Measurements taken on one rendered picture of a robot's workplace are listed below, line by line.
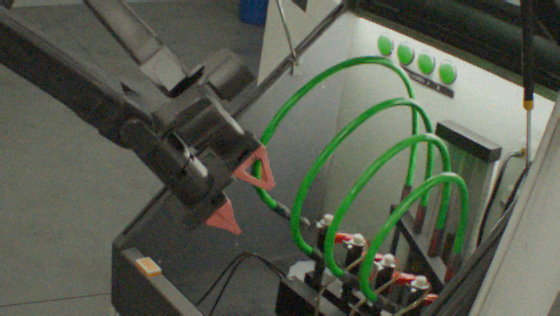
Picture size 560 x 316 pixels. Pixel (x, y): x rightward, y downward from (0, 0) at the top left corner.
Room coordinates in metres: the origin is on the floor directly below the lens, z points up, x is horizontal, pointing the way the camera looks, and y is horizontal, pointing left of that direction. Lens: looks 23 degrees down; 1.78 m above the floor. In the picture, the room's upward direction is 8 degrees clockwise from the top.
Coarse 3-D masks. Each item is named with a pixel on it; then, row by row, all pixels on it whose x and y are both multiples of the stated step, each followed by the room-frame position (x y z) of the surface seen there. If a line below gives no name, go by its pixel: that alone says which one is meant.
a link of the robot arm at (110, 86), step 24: (0, 24) 0.84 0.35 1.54; (24, 24) 0.87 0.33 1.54; (0, 48) 0.84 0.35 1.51; (24, 48) 0.86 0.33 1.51; (48, 48) 0.87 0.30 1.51; (24, 72) 0.86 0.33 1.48; (48, 72) 0.87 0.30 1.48; (72, 72) 0.89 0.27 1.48; (96, 72) 0.92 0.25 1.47; (72, 96) 0.89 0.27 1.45; (96, 96) 0.90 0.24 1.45; (120, 96) 0.91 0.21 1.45; (96, 120) 0.90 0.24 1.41; (120, 120) 0.91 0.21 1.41; (144, 120) 0.93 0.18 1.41; (120, 144) 0.92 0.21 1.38
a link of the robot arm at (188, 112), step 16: (192, 96) 0.98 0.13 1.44; (208, 96) 0.98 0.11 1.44; (160, 112) 0.98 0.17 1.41; (176, 112) 0.96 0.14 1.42; (192, 112) 0.97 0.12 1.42; (208, 112) 0.97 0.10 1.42; (224, 112) 1.01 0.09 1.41; (128, 128) 0.91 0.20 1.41; (144, 128) 0.92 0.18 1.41; (160, 128) 0.95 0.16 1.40; (192, 128) 0.96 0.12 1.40; (208, 128) 0.97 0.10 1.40; (224, 128) 0.98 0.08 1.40; (128, 144) 0.92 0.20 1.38; (144, 144) 0.93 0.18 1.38; (160, 144) 0.93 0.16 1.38; (192, 144) 0.96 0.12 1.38
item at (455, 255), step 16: (448, 176) 1.13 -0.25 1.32; (416, 192) 1.08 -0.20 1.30; (464, 192) 1.16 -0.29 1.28; (400, 208) 1.07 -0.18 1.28; (464, 208) 1.17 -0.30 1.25; (384, 224) 1.05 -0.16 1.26; (464, 224) 1.17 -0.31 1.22; (368, 256) 1.04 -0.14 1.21; (368, 272) 1.03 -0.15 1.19; (448, 272) 1.18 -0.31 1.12; (368, 288) 1.04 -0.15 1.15; (384, 304) 1.07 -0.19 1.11
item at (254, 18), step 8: (240, 0) 7.46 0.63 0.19; (248, 0) 7.34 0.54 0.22; (256, 0) 7.30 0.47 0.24; (264, 0) 7.28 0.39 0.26; (240, 8) 7.44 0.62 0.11; (248, 8) 7.34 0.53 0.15; (256, 8) 7.30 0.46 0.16; (264, 8) 7.29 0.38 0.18; (240, 16) 7.43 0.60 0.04; (248, 16) 7.34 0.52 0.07; (256, 16) 7.30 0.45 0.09; (264, 16) 7.29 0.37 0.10; (256, 24) 7.30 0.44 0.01; (264, 24) 7.30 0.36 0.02
